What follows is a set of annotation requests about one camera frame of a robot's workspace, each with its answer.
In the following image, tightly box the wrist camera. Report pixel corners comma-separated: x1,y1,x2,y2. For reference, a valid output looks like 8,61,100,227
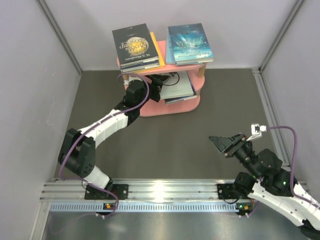
246,123,267,141
123,75,142,85

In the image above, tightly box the light blue cat book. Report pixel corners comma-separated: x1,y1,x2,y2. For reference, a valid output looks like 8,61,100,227
165,31,176,65

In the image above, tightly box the purple Robinson Crusoe book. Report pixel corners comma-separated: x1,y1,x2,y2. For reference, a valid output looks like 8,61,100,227
164,83,198,105

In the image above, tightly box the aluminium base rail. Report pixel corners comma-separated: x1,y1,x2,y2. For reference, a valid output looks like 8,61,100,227
40,179,259,215

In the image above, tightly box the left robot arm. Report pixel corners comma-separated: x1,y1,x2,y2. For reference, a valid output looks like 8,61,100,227
57,73,169,199

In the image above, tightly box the yellow book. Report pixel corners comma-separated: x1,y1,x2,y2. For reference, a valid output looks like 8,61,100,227
128,32,165,74

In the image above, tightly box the navy blue book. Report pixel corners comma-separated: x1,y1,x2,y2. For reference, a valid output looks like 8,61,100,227
120,60,160,73

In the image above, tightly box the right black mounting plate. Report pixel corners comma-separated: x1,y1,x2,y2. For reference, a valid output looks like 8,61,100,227
216,183,241,201

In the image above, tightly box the black moon cover book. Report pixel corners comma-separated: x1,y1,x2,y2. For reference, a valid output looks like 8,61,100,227
112,23,159,67

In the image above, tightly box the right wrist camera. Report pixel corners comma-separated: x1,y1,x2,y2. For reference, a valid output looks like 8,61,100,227
246,123,267,141

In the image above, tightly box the pink three-tier shelf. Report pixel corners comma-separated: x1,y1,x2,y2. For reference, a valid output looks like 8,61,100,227
116,39,207,118

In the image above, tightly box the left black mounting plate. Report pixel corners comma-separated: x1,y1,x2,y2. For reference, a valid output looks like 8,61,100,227
84,183,130,201

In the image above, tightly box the black mounting plate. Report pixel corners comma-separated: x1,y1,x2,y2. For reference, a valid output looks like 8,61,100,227
216,183,241,201
84,183,130,201

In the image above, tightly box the grey white book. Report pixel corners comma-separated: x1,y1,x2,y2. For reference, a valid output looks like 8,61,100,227
160,71,194,100

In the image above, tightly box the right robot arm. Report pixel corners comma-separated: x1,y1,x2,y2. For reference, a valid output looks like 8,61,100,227
209,133,320,240

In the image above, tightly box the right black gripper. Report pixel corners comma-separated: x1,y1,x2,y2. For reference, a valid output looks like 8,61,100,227
208,131,261,178

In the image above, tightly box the teal ocean cover book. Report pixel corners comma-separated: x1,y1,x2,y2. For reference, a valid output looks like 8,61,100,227
168,23,214,65

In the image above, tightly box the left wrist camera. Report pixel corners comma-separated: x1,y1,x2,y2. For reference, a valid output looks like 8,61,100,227
123,75,142,85

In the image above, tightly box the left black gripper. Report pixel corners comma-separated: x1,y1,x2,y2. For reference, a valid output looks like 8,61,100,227
137,71,170,109

